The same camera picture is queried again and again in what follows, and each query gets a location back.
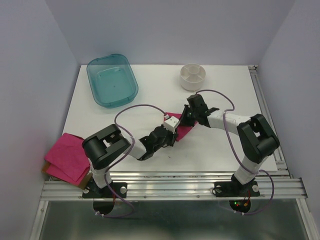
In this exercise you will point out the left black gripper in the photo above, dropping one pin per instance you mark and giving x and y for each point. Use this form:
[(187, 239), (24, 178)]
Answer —
[(172, 138)]

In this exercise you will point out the aluminium frame rail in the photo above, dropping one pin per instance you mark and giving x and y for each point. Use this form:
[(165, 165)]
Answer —
[(178, 205)]

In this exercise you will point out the brown cardboard tray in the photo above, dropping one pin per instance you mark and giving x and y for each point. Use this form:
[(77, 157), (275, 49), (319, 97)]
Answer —
[(85, 181)]

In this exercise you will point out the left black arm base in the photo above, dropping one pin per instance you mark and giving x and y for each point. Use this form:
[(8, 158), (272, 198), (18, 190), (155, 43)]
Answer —
[(92, 191)]

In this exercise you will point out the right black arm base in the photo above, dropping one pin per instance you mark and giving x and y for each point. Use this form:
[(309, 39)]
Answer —
[(233, 188)]

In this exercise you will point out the pink napkin stack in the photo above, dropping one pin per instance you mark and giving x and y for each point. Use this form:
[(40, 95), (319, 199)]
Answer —
[(67, 161)]

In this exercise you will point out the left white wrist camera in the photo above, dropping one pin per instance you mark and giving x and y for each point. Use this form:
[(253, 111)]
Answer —
[(171, 124)]

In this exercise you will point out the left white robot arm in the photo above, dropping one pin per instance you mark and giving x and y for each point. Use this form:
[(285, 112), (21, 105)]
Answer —
[(105, 146)]

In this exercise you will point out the teal plastic bin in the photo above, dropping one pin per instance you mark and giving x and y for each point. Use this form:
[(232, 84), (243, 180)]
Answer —
[(112, 81)]

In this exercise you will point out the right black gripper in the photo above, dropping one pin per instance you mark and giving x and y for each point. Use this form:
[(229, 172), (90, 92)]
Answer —
[(184, 120)]

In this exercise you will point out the white utensil holder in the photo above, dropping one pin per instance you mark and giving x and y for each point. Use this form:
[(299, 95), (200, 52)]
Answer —
[(192, 77)]

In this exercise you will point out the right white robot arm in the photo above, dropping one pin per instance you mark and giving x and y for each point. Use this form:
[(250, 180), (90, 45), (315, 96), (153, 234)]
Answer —
[(257, 138)]

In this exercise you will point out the pink paper napkin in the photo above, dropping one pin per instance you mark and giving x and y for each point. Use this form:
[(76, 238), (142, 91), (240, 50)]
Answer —
[(182, 131)]

